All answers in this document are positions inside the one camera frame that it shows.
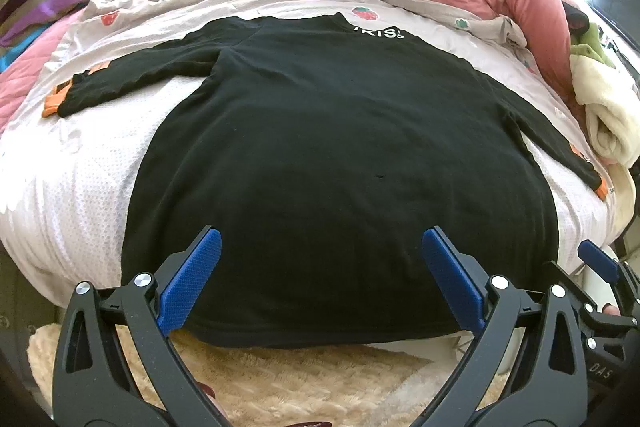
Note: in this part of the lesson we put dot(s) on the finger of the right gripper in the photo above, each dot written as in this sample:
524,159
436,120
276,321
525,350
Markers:
599,261

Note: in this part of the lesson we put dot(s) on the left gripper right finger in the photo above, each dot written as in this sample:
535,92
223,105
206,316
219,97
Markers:
548,382

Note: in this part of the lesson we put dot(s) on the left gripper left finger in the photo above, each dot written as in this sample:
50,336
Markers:
92,382

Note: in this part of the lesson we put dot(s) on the black long-sleeve shirt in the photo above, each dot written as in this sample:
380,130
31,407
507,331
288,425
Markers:
322,152

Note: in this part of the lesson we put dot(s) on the left hand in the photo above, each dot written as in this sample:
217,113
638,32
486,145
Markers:
212,398

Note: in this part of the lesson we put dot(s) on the beige fluffy rug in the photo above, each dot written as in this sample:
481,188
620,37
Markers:
344,385

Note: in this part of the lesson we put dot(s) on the cream fleece blanket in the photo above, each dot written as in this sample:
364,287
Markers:
611,106

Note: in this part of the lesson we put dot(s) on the beige strawberry bear quilt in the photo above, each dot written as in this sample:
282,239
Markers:
66,183

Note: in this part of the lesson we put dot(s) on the green garment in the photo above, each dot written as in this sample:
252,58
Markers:
587,43

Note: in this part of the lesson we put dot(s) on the black monitor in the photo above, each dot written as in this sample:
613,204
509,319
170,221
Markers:
622,15

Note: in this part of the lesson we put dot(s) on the pink quilted bedsheet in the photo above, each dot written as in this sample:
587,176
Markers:
19,78

